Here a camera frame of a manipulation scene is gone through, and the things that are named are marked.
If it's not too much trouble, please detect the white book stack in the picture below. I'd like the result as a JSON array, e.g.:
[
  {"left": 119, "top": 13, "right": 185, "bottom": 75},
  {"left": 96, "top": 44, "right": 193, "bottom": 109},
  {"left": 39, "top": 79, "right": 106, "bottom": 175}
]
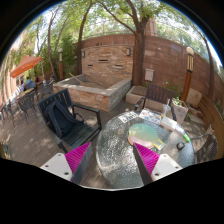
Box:
[{"left": 160, "top": 117, "right": 185, "bottom": 135}]

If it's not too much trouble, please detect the black slatted patio chair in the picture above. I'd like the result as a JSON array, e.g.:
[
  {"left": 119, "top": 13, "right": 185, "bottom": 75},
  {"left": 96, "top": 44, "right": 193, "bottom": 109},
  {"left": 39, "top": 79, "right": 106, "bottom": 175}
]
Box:
[{"left": 38, "top": 89, "right": 102, "bottom": 153}]

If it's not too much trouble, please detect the pink mouse pad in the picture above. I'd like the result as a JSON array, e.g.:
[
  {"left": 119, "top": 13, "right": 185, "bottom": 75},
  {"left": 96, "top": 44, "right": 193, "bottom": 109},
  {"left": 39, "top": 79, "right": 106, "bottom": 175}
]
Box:
[{"left": 128, "top": 136, "right": 153, "bottom": 149}]

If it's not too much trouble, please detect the black white patterned card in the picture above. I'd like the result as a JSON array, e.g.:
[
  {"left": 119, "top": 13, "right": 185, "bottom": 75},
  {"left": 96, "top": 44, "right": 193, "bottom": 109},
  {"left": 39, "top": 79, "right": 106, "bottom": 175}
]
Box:
[{"left": 119, "top": 111, "right": 137, "bottom": 123}]

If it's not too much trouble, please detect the orange patio umbrella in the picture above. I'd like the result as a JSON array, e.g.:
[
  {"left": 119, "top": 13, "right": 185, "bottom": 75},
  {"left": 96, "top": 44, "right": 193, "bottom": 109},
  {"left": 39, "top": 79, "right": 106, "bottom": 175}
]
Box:
[{"left": 10, "top": 55, "right": 42, "bottom": 78}]

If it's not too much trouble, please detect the stone brick planter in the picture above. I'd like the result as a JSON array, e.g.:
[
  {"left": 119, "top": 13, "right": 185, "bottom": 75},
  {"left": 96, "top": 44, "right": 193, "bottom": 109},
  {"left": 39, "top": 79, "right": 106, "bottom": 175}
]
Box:
[{"left": 53, "top": 75, "right": 131, "bottom": 112}]

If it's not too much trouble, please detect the clear plastic cup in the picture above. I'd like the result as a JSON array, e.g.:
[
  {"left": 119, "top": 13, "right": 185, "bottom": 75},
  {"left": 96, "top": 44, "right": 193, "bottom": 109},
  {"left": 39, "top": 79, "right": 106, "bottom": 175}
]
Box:
[{"left": 161, "top": 99, "right": 171, "bottom": 118}]

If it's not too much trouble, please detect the round glass patio table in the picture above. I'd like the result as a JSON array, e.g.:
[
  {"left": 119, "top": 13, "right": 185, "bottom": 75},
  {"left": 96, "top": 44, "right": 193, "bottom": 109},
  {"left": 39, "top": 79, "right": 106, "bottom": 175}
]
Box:
[{"left": 95, "top": 111, "right": 196, "bottom": 190}]

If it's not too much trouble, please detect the green marker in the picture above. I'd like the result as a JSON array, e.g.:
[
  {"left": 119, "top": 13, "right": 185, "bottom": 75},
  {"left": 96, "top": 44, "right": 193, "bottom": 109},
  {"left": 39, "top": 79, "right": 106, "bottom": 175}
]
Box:
[{"left": 183, "top": 133, "right": 191, "bottom": 143}]

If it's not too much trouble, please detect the black mesh chair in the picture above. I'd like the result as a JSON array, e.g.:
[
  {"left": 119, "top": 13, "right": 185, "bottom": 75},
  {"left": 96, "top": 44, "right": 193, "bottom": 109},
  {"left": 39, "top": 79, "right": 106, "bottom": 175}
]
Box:
[{"left": 192, "top": 134, "right": 218, "bottom": 164}]

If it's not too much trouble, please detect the colourful printed sheet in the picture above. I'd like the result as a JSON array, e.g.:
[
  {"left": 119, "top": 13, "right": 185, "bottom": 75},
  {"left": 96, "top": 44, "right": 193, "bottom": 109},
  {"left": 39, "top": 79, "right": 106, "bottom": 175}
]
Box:
[{"left": 139, "top": 109, "right": 161, "bottom": 124}]

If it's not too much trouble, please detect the white square planter pot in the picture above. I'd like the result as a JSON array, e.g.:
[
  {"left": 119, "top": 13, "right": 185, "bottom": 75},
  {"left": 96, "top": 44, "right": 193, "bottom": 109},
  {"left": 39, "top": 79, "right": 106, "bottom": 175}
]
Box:
[{"left": 172, "top": 98, "right": 188, "bottom": 124}]

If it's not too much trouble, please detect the green round mouse pad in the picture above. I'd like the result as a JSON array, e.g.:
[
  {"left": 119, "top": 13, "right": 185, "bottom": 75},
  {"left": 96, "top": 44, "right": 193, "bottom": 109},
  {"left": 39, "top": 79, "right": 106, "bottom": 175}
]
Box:
[{"left": 128, "top": 124, "right": 158, "bottom": 143}]

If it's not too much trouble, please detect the large tree trunk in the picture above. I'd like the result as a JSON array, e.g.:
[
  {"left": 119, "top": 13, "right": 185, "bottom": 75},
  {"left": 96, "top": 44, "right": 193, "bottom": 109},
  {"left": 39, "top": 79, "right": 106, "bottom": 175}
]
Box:
[{"left": 96, "top": 0, "right": 155, "bottom": 86}]

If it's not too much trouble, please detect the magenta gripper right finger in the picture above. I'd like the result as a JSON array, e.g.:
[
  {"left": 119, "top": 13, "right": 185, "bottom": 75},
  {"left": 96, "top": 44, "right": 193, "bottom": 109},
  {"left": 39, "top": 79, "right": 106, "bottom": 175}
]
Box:
[{"left": 132, "top": 142, "right": 183, "bottom": 186}]

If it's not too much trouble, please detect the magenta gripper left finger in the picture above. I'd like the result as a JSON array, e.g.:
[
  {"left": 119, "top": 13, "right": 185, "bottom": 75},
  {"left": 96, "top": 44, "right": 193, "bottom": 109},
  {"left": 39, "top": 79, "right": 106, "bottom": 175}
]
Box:
[{"left": 40, "top": 141, "right": 93, "bottom": 185}]

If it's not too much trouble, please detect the black metal chair left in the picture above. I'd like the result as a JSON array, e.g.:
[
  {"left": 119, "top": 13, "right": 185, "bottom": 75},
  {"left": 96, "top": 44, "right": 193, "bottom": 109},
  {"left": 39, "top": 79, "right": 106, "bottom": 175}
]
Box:
[{"left": 18, "top": 92, "right": 37, "bottom": 117}]

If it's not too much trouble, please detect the black backpack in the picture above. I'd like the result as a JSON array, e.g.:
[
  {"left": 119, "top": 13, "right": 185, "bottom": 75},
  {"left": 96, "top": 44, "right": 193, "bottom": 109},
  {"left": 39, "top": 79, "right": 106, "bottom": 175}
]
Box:
[{"left": 44, "top": 100, "right": 83, "bottom": 138}]

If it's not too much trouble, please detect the dark chair behind table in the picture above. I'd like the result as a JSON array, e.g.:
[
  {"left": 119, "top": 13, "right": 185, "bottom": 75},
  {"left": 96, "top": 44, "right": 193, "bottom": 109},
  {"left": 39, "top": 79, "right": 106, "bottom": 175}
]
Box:
[{"left": 134, "top": 84, "right": 176, "bottom": 120}]

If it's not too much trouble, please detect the wooden lamp post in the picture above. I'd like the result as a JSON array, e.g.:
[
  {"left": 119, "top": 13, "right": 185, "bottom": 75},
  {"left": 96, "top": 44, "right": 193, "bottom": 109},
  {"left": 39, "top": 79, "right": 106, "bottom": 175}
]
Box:
[{"left": 181, "top": 47, "right": 194, "bottom": 102}]

